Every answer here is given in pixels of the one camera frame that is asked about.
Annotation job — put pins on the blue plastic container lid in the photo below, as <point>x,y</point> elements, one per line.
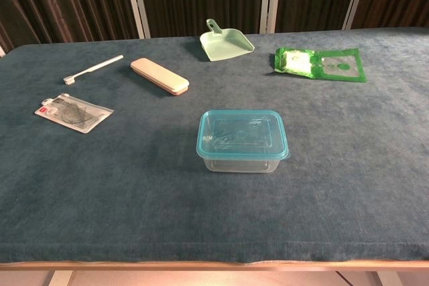
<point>241,132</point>

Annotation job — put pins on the clear plastic storage container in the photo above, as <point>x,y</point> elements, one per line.
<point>234,166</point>

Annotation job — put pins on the beige toothbrush case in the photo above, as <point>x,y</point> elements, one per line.
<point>157,75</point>

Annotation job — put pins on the mint green plastic dustpan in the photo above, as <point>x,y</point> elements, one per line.
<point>228,46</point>

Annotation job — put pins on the blue velvet table cloth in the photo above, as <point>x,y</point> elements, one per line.
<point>134,182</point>

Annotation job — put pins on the white toothbrush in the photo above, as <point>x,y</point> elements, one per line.
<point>94,68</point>

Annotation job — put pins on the green wet wipes pack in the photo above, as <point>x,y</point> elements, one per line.
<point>338,66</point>

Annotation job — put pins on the clear ruler set pouch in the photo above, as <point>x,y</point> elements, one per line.
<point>72,113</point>

